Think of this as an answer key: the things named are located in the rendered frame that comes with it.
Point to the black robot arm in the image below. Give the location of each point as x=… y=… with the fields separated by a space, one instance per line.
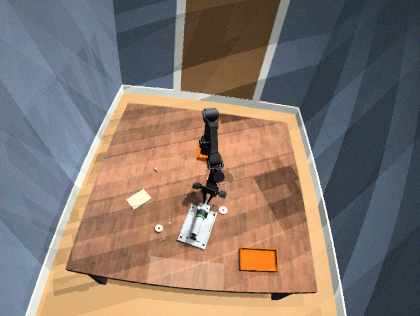
x=209 y=146

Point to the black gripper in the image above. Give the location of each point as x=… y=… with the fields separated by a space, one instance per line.
x=222 y=194

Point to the orange shallow tray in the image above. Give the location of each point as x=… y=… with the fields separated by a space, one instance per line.
x=258 y=260

